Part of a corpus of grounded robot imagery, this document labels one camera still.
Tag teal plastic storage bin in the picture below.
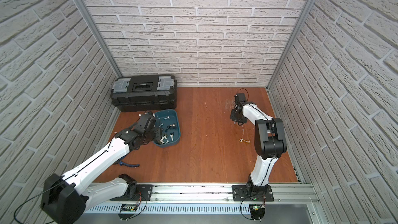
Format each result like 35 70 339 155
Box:
153 110 181 148

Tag black chess piece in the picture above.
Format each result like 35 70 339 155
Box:
165 124 177 132

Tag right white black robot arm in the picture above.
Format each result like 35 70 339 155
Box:
230 93 287 196

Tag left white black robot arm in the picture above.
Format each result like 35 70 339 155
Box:
40 112 157 224

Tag black plastic toolbox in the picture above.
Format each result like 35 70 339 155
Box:
110 74 178 112

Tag left controller board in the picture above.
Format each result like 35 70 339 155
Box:
118 204 141 220

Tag controller board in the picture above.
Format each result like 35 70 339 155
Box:
118 204 141 220
249 204 265 221

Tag right controller board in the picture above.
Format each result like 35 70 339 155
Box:
249 204 265 221

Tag blue handled pliers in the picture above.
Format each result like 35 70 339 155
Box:
118 161 140 168

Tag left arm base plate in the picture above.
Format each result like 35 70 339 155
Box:
115 184 153 201

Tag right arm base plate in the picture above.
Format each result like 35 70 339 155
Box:
232 185 274 202

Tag aluminium frame rail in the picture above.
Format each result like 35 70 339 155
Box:
62 182 321 205

